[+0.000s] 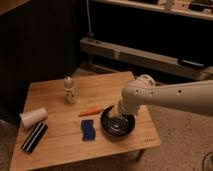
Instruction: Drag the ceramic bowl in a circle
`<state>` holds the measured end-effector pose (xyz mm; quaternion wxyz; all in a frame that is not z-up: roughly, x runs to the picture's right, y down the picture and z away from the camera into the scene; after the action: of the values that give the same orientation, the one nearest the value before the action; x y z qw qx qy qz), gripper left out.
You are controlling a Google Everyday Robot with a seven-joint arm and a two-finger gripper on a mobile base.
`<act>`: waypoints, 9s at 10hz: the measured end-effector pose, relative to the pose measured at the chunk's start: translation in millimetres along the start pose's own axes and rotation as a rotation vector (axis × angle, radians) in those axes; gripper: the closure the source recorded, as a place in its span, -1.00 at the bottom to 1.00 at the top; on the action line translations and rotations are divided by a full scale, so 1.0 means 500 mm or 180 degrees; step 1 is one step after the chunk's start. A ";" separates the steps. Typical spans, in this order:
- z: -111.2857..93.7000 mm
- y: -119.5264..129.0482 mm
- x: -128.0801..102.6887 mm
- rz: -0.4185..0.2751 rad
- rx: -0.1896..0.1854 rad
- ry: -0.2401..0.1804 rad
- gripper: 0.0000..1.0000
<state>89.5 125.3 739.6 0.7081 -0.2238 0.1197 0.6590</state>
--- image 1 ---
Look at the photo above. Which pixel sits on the blue sponge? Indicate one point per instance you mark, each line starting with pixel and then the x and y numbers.
pixel 88 130

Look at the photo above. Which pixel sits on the black striped box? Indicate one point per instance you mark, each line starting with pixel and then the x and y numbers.
pixel 34 137

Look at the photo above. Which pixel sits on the low wooden table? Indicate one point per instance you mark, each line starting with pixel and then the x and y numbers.
pixel 62 142

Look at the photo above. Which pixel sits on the black case handle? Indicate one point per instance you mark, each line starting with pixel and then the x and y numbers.
pixel 192 65

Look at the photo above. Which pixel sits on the black ceramic bowl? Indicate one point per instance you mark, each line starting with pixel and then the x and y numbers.
pixel 119 126

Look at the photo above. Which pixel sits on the long grey case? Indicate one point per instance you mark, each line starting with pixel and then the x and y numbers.
pixel 142 58

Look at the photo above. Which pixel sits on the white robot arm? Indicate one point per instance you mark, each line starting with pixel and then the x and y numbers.
pixel 195 97

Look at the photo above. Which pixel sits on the orange carrot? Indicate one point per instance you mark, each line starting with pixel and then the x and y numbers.
pixel 88 112

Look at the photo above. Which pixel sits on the metal pole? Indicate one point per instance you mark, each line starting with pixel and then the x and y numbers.
pixel 90 32

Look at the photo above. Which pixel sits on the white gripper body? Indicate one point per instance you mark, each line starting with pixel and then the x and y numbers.
pixel 121 108

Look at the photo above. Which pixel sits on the white paper cup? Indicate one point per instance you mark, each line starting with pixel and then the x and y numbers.
pixel 32 117

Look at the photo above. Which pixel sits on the clear plastic bottle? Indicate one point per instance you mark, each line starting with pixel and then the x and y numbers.
pixel 70 90

